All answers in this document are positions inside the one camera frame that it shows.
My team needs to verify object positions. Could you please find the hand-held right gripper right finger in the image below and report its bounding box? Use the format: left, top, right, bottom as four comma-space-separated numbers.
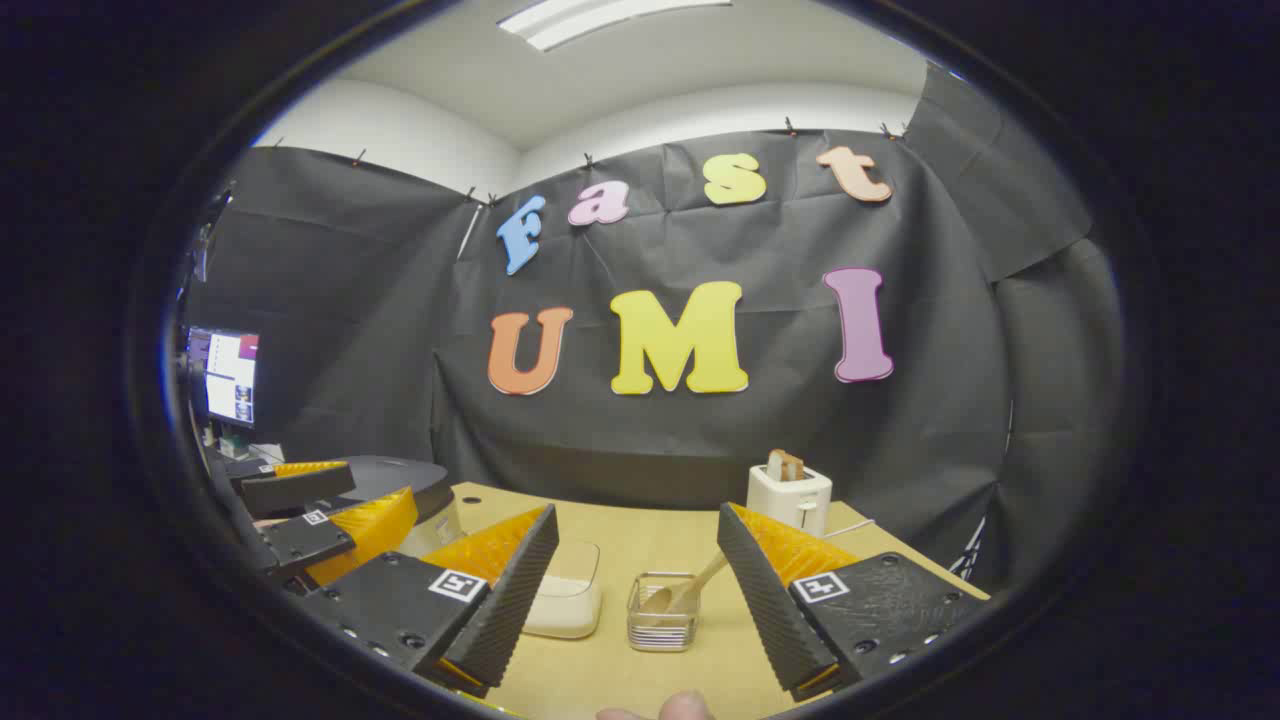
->
717, 502, 991, 703

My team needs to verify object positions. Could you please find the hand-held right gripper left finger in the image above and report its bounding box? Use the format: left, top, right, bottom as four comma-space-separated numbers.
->
300, 503, 561, 699

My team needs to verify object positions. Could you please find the wooden spoon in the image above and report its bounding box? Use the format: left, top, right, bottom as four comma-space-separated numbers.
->
640, 548, 731, 616

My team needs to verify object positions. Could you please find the black silver rice cooker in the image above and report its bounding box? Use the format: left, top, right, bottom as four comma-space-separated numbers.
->
335, 455, 468, 563

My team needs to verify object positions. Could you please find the clear chopstick holder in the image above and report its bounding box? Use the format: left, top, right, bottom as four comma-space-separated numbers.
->
626, 571, 701, 653

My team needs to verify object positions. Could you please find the white side table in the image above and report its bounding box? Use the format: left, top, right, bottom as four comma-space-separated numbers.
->
205, 438, 288, 467

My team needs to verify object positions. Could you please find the white toaster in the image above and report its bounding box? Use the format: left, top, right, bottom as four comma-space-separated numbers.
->
746, 463, 834, 538

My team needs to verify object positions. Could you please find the computer monitor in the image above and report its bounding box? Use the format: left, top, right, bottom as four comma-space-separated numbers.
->
187, 325, 261, 431

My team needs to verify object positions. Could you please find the black backdrop cloth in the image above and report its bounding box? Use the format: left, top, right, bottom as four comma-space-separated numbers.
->
185, 60, 1126, 591

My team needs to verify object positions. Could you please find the ceiling light panel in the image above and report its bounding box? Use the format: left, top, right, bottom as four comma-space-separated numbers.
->
497, 0, 736, 53

